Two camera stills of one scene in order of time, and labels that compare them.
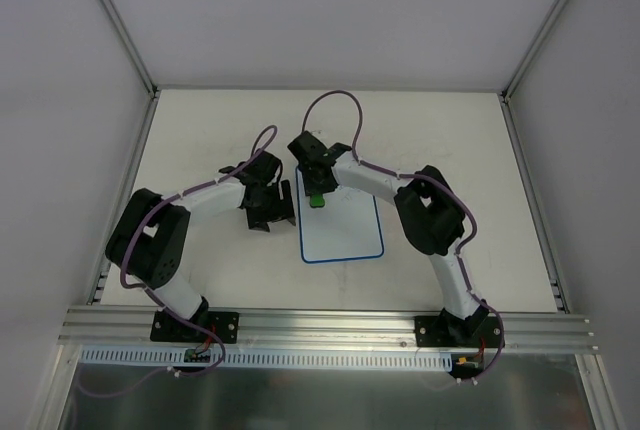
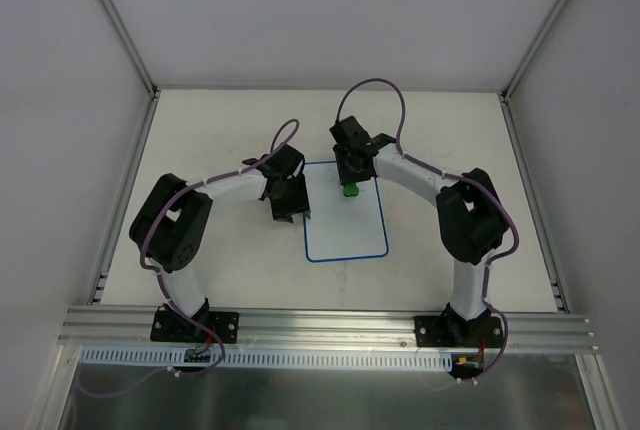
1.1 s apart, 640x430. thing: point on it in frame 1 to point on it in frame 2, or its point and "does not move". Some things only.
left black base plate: [225, 324] does not move
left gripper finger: [287, 202] to [303, 197]
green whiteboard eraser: [317, 200] to [350, 190]
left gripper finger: [257, 220] to [284, 216]
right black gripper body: [319, 185] to [351, 173]
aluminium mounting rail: [129, 329] does not move
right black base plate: [456, 331] does not move
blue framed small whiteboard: [346, 227] does not move
